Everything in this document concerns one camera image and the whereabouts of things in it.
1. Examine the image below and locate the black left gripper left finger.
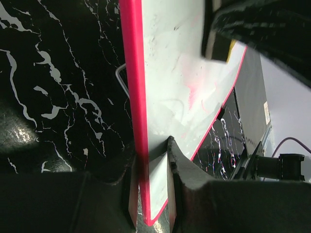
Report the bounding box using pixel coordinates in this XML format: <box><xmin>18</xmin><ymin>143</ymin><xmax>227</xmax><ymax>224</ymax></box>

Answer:
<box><xmin>0</xmin><ymin>147</ymin><xmax>138</xmax><ymax>233</ymax></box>

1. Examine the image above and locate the yellow black eraser sponge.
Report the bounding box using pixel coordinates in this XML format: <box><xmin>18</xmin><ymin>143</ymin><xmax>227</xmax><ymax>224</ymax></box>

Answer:
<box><xmin>200</xmin><ymin>0</ymin><xmax>236</xmax><ymax>64</ymax></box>

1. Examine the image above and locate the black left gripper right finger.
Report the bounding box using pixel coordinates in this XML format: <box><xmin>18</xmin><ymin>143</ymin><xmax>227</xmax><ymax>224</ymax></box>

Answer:
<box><xmin>167</xmin><ymin>137</ymin><xmax>311</xmax><ymax>233</ymax></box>

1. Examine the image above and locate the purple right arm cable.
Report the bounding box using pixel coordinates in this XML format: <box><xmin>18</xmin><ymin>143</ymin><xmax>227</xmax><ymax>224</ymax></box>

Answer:
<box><xmin>271</xmin><ymin>137</ymin><xmax>311</xmax><ymax>158</ymax></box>

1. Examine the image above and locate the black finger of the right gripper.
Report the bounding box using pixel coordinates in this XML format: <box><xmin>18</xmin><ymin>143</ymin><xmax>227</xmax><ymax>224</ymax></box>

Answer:
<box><xmin>211</xmin><ymin>0</ymin><xmax>311</xmax><ymax>87</ymax></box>

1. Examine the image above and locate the black slab with label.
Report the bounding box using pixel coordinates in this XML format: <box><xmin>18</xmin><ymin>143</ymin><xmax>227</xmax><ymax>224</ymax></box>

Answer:
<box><xmin>234</xmin><ymin>48</ymin><xmax>271</xmax><ymax>156</ymax></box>

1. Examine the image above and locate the pink framed whiteboard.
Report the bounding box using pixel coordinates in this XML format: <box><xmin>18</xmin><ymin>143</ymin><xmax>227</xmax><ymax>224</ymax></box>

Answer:
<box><xmin>119</xmin><ymin>0</ymin><xmax>246</xmax><ymax>226</ymax></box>

